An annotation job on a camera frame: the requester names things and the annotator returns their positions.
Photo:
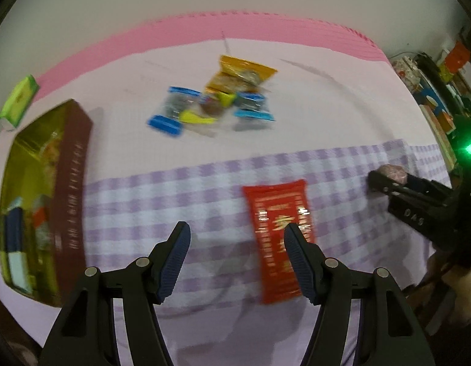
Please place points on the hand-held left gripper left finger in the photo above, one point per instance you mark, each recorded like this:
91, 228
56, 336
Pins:
174, 263

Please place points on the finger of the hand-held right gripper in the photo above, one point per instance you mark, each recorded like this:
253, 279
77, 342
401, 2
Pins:
387, 186
426, 185

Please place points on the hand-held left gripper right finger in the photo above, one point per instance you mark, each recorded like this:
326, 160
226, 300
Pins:
300, 267

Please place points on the pink patterned roll snack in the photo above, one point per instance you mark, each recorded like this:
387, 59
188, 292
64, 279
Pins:
393, 172

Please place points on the maroon gold tin box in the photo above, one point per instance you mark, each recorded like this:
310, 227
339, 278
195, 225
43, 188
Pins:
73, 198

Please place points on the blue candy packet blue label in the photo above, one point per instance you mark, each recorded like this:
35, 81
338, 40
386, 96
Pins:
254, 108

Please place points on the blue candy packet dark ball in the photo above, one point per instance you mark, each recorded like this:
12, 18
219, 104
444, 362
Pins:
174, 106

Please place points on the light blue packet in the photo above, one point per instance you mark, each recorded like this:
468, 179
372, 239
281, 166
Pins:
18, 270

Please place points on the yellow-green candy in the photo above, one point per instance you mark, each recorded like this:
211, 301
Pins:
210, 106

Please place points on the fried dough twist packet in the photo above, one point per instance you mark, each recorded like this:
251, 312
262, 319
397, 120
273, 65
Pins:
48, 152

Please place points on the yellow snack packet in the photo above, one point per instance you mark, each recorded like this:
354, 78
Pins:
235, 72

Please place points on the person's right hand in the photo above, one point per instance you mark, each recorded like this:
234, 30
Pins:
462, 293

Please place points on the blue box with cups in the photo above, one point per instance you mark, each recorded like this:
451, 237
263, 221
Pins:
429, 97

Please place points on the orange box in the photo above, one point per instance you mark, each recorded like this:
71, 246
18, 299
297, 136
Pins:
458, 57

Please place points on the green tissue pack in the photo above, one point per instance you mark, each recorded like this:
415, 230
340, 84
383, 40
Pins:
18, 101

